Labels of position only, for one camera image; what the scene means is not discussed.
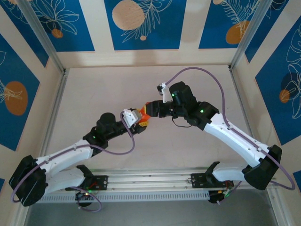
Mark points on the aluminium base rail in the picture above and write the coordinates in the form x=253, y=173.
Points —
x=145, y=181

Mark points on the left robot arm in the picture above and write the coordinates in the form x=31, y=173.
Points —
x=65, y=153

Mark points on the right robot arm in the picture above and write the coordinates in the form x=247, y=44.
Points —
x=230, y=131

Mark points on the blue panel dark blue circle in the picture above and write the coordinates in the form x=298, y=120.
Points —
x=270, y=106

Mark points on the aluminium table side rail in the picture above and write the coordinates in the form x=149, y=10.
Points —
x=237, y=87
x=57, y=99

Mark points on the aluminium frame post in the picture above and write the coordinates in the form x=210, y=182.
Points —
x=279, y=212
x=23, y=216
x=40, y=30
x=251, y=30

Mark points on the narrow blue wall panel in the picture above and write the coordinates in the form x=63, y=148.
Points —
x=267, y=23

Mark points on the black controller box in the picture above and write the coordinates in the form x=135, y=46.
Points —
x=82, y=196
x=214, y=197

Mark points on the blue panel orange oval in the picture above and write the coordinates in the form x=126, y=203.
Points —
x=14, y=131

